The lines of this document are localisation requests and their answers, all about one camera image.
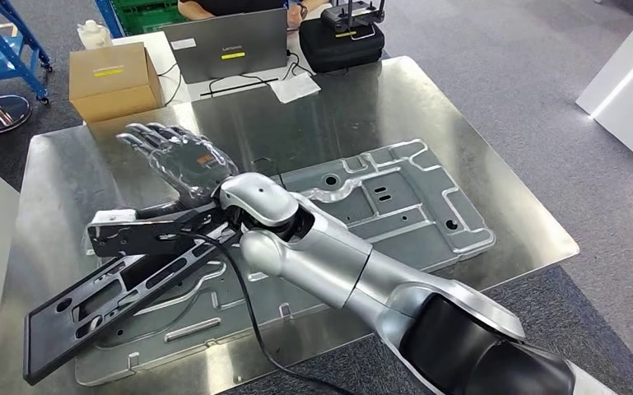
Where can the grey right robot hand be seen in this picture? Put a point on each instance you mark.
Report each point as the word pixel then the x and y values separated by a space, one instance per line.
pixel 190 163

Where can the black plastic panel part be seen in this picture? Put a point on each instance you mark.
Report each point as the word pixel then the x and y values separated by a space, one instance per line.
pixel 49 343

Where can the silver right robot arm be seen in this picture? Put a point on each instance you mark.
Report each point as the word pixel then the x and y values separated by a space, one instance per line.
pixel 321 256

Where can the stainless steel workbench table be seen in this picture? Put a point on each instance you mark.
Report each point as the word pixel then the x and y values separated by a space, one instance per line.
pixel 321 125

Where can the cardboard box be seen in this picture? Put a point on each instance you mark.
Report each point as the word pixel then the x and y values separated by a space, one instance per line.
pixel 114 98

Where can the white paper sheet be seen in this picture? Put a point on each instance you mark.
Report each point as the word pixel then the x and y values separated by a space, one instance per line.
pixel 294 88

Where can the grey laptop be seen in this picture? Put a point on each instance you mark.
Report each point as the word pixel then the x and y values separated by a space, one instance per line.
pixel 223 38

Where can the green plastic crate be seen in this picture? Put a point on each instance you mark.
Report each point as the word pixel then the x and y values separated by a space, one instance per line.
pixel 147 16

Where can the white plastic bottle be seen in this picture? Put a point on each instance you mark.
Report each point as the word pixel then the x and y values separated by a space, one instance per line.
pixel 95 35

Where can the person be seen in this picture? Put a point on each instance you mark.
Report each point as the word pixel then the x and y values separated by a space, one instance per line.
pixel 240 5

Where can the black device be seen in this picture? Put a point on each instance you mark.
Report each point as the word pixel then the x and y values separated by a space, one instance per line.
pixel 343 52

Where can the blue metal cart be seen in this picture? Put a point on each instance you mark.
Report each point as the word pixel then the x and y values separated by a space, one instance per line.
pixel 5 60

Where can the grey stamped sheet metal panel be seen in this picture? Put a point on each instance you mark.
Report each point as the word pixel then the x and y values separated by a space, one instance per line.
pixel 419 218

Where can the blue metal frame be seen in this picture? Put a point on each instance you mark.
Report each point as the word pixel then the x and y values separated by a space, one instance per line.
pixel 108 16

